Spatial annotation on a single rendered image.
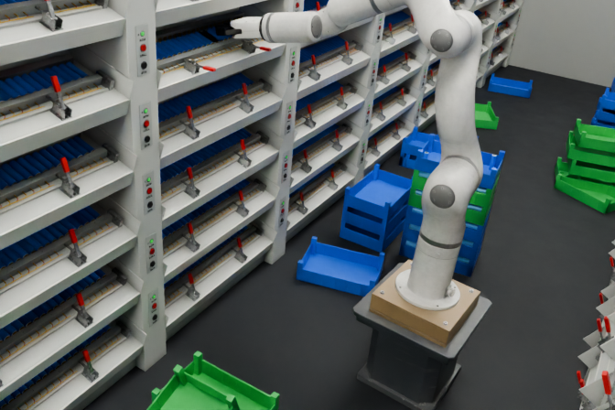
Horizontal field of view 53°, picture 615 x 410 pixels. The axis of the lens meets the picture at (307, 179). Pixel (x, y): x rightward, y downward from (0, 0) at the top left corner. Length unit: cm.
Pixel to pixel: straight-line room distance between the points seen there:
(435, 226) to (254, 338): 77
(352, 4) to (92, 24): 64
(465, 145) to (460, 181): 12
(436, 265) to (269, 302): 75
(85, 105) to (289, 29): 59
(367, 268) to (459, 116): 106
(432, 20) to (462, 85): 19
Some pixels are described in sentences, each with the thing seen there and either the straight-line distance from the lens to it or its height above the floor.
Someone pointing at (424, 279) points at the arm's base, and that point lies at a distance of 181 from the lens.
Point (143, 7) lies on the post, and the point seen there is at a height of 110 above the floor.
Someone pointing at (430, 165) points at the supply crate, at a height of 43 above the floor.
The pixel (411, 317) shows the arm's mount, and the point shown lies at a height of 33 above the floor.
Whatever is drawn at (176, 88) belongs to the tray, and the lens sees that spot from 170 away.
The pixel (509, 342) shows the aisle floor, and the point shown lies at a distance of 234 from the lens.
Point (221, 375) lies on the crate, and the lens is 198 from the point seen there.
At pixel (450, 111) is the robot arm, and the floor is 90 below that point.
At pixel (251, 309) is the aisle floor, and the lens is 226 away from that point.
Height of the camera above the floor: 145
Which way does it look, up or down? 28 degrees down
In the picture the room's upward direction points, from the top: 5 degrees clockwise
